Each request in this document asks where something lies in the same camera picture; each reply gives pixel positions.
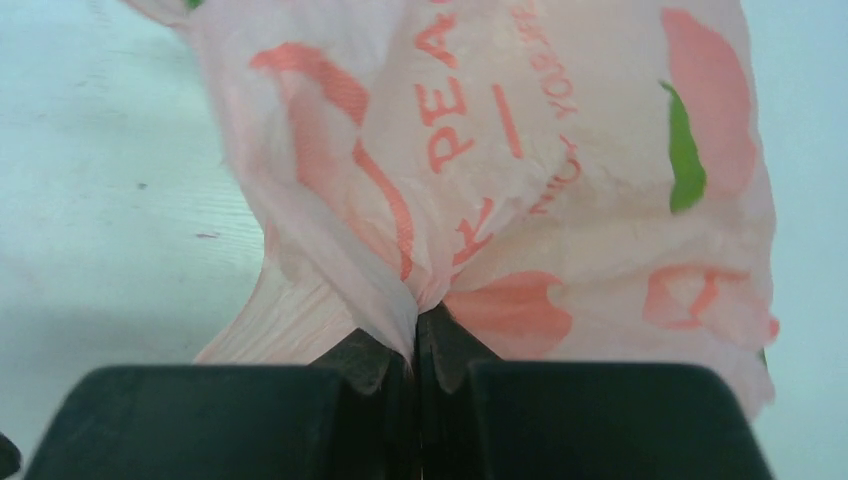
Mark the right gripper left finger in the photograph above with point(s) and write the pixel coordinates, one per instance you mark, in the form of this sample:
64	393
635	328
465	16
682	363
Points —
350	414

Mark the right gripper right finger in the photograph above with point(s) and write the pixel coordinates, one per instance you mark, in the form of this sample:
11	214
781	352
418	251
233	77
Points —
484	417

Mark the pink plastic bag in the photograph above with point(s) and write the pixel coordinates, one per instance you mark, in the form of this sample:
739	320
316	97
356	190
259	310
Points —
572	180

